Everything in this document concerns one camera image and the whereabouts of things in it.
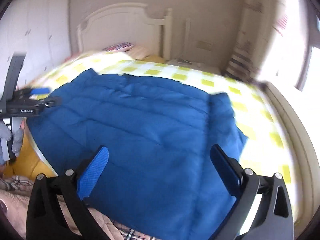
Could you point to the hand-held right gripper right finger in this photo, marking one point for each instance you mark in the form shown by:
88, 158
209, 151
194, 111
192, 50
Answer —
231, 173

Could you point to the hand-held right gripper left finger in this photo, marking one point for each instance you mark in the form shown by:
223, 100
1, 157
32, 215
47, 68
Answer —
92, 172

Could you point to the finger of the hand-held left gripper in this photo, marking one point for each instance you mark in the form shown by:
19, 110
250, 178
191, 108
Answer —
51, 102
41, 90

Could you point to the blue puffer jacket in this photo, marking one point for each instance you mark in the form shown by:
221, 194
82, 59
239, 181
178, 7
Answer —
140, 130

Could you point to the person's left hand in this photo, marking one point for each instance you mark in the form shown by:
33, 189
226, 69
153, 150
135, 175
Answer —
17, 142

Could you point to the yellow cloth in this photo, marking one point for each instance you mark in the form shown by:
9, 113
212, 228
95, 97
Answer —
27, 162

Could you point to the yellow checked bed sheet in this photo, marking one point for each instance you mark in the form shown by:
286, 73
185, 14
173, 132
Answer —
255, 120

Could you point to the white wardrobe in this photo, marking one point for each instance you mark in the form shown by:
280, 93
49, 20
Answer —
37, 30

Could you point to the cream window ledge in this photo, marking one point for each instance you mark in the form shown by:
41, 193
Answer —
295, 120

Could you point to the floral patterned pillow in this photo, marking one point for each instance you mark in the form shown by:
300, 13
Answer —
120, 47

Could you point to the white wooden headboard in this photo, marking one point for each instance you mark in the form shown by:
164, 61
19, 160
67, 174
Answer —
120, 27

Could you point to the peach patterned pillow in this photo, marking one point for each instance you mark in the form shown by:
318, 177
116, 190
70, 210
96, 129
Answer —
140, 52

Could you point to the white nightstand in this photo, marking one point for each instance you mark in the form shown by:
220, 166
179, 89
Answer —
195, 65

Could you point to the striped boat-print curtain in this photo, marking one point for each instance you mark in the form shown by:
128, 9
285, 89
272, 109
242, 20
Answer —
247, 42

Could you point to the window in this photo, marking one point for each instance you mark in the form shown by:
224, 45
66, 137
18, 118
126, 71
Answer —
300, 30

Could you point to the beige wall socket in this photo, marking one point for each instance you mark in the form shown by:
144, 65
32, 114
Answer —
205, 45

